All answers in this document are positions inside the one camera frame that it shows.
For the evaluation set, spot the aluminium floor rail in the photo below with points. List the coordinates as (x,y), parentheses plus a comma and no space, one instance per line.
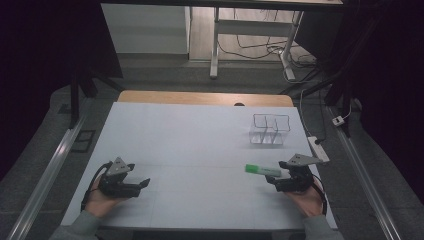
(366,180)
(50,166)

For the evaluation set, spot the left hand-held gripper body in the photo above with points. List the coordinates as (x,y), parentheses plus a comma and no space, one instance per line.
(115,185)

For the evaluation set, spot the white cabinet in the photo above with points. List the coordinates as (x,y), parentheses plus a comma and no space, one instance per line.
(146,30)

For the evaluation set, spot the dark square floor plate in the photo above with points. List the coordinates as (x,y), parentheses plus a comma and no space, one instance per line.
(83,141)

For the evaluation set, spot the white table cover sheet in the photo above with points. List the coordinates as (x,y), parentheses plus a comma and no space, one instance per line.
(200,143)

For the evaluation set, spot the white power strip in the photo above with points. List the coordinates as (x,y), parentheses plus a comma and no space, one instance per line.
(318,149)

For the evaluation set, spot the person's left hand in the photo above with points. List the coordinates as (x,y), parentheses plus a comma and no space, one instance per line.
(100,201)

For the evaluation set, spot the black curtain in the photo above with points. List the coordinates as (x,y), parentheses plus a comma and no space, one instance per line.
(46,66)
(386,83)

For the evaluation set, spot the clear acrylic divided organizer box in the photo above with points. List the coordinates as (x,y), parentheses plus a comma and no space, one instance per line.
(270,131)

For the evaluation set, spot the black plug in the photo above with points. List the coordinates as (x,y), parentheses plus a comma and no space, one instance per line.
(319,141)

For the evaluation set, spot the person's right hand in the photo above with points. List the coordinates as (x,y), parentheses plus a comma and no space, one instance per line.
(308,201)

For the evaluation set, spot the small white adapter box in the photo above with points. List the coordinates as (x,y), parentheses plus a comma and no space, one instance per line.
(338,120)

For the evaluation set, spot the black metal stand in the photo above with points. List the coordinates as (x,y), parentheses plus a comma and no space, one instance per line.
(83,86)
(336,90)

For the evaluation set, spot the white desk frame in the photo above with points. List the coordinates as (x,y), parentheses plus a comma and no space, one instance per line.
(253,28)

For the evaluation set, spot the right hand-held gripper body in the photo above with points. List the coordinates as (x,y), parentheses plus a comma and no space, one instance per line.
(298,176)

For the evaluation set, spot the green highlighter pen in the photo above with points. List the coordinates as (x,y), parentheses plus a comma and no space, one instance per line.
(263,170)

